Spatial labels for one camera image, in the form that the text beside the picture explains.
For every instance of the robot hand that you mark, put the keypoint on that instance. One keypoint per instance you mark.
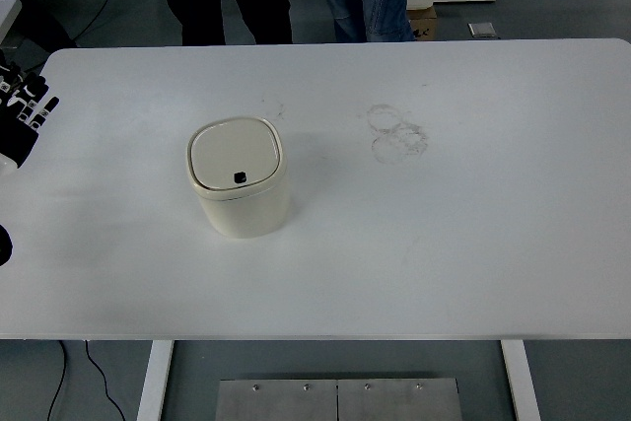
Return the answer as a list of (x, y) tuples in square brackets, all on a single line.
[(15, 140)]

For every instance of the cream trash bin with lid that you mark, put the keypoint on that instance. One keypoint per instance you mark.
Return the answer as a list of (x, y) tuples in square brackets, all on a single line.
[(236, 184)]

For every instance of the small white side table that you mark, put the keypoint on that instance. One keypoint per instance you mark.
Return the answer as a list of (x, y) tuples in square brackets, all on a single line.
[(7, 17)]

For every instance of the white table leg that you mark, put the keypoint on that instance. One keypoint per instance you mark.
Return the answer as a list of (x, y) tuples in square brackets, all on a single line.
[(155, 381), (521, 381)]

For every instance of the grey metal plate with screws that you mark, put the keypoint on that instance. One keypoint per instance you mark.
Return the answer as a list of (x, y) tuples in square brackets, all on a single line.
[(276, 403), (399, 403)]

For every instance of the brown cardboard box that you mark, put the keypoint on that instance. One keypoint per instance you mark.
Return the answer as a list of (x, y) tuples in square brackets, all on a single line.
[(423, 24)]

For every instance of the small grey floor plate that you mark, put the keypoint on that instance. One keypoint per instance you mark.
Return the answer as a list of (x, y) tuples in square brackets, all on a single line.
[(481, 29)]

